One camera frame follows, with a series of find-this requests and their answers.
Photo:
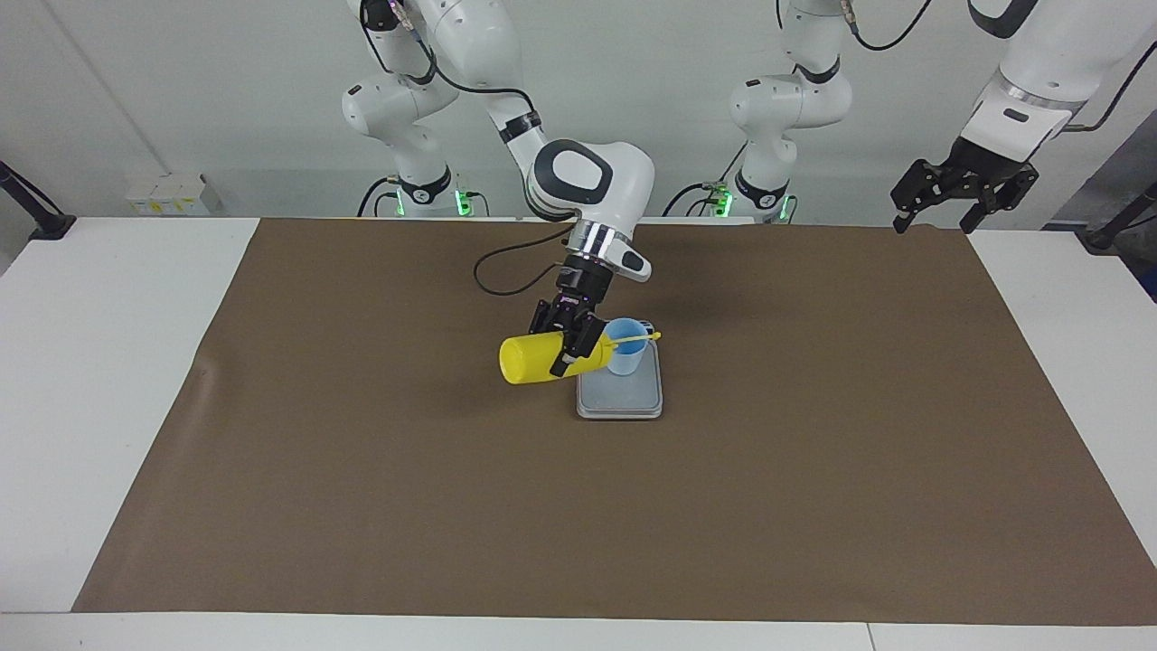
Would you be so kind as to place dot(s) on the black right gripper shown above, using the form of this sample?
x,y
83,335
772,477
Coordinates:
x,y
578,289

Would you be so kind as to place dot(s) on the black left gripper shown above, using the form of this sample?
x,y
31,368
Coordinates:
x,y
985,167

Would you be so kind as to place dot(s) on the yellow squeeze bottle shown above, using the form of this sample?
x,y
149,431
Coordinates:
x,y
529,360

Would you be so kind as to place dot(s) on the light blue plastic cup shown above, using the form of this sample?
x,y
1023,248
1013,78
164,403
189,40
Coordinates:
x,y
624,357

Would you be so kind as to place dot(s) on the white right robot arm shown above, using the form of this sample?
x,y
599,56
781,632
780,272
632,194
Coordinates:
x,y
624,181

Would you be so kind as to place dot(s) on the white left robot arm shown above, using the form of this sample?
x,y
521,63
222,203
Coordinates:
x,y
786,99

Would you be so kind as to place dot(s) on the silver digital kitchen scale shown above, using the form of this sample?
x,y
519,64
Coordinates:
x,y
619,398

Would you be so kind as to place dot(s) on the black clamp stand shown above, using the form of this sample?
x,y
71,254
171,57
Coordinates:
x,y
41,217
1116,226

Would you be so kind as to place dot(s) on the brown table mat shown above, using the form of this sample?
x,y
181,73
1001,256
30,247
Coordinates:
x,y
452,506

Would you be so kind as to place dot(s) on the white adapter box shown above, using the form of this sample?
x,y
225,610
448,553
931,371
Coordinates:
x,y
165,195

